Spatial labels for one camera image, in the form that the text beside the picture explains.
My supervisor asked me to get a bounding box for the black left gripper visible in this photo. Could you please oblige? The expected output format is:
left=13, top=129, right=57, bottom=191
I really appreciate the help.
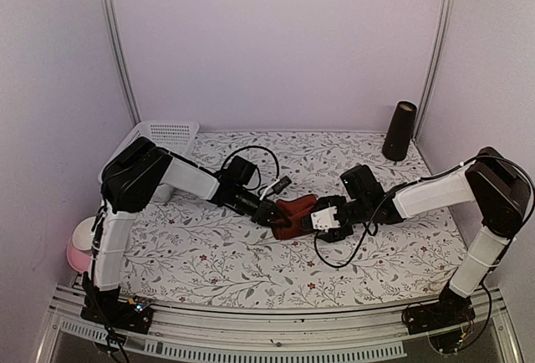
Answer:
left=232, top=185, right=292, bottom=228

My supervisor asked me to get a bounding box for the dark red towel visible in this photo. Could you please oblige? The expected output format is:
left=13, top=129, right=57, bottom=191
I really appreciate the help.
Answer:
left=272, top=194, right=318, bottom=241

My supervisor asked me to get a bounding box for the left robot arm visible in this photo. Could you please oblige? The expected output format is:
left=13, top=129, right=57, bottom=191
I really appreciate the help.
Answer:
left=83, top=137, right=292, bottom=325

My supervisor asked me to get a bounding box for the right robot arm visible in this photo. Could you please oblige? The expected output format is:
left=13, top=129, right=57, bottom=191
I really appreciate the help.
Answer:
left=310, top=147, right=534, bottom=326

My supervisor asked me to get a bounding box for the black cylinder cup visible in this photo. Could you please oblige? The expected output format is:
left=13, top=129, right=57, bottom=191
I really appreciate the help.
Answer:
left=382, top=101, right=417, bottom=161

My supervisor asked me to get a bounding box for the floral tablecloth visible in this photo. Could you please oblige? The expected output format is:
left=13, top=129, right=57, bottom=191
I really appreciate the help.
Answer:
left=120, top=132, right=466, bottom=309

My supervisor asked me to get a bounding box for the white plastic basket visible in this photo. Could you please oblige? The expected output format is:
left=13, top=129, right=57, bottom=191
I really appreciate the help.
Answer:
left=97, top=119, right=201, bottom=203

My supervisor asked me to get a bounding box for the white bowl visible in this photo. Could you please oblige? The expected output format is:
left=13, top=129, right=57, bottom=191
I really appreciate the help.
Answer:
left=72, top=216, right=96, bottom=252

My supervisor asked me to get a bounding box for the pink plate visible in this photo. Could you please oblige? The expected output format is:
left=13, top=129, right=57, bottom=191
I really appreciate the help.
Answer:
left=66, top=240, right=91, bottom=274

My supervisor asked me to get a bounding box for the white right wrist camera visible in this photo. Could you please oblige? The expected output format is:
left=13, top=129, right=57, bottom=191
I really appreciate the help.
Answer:
left=309, top=206, right=340, bottom=232

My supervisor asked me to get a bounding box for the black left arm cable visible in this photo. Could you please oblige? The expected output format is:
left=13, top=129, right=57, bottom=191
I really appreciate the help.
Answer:
left=218, top=145, right=281, bottom=191

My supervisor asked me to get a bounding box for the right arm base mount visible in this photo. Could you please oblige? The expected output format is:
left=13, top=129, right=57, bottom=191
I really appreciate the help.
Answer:
left=401, top=283, right=476, bottom=335

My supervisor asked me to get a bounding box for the front aluminium rail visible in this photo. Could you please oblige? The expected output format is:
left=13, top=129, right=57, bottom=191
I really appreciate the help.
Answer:
left=36, top=285, right=528, bottom=362

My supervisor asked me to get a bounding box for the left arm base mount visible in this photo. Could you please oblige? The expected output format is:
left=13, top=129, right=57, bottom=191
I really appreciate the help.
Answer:
left=80, top=296, right=155, bottom=335

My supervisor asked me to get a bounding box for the right aluminium frame post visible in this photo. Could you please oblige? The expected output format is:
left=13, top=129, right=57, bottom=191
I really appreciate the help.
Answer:
left=413, top=0, right=455, bottom=144

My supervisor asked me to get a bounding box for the aluminium frame post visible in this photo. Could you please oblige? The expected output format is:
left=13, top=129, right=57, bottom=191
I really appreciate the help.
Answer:
left=100, top=0, right=141, bottom=125
left=413, top=0, right=455, bottom=144

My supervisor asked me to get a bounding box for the left aluminium frame post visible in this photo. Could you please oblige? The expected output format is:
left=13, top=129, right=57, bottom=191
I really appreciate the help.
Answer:
left=100, top=0, right=141, bottom=125

